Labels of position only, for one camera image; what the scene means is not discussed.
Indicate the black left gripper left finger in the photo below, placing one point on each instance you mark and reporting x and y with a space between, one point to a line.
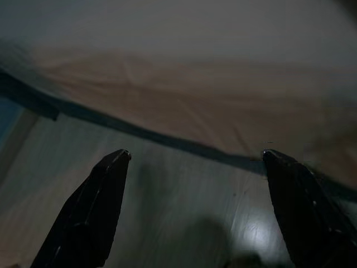
89 215

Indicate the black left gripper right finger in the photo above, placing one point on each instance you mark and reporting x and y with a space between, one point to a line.
306 212

